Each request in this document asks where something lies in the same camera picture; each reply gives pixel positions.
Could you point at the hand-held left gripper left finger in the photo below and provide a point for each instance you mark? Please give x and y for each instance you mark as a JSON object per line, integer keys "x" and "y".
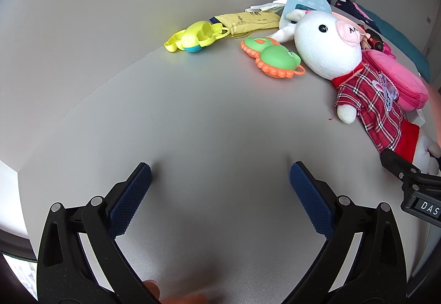
{"x": 132, "y": 193}

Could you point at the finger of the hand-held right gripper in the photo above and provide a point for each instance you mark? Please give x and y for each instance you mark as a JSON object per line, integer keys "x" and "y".
{"x": 396, "y": 162}

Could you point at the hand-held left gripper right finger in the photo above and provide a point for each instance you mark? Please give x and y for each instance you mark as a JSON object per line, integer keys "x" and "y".
{"x": 310, "y": 193}

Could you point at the white plush toy plaid shirt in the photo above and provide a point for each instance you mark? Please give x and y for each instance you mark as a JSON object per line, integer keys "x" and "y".
{"x": 327, "y": 49}

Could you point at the person's left hand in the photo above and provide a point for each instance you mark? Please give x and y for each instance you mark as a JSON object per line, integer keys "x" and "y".
{"x": 179, "y": 297}

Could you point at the white box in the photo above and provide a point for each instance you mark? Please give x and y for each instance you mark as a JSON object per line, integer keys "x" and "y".
{"x": 415, "y": 117}

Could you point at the pink fabric pouch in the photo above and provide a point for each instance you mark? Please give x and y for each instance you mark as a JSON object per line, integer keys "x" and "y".
{"x": 399, "y": 78}

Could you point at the teal pillow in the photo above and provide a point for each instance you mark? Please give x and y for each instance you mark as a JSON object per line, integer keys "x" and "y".
{"x": 403, "y": 42}

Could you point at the black and red toy figure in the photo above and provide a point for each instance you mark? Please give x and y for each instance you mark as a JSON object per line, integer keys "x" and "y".
{"x": 375, "y": 42}

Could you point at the green and orange rattle toy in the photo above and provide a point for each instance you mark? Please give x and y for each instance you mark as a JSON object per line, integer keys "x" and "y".
{"x": 275, "y": 57}

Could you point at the navy patterned clothing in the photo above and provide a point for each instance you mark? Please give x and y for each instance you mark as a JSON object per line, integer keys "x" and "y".
{"x": 355, "y": 9}

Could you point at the yellow and blue plastic toy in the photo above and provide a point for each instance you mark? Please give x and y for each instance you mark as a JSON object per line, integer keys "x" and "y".
{"x": 196, "y": 35}

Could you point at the yellow flat pouch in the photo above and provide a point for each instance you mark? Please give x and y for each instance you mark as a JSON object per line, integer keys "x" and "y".
{"x": 251, "y": 22}

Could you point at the light blue dolphin-shaped toy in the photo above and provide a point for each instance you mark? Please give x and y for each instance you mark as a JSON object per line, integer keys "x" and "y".
{"x": 310, "y": 0}

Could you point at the white crumpled wrapper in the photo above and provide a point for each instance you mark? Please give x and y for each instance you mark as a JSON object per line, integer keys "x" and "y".
{"x": 267, "y": 7}

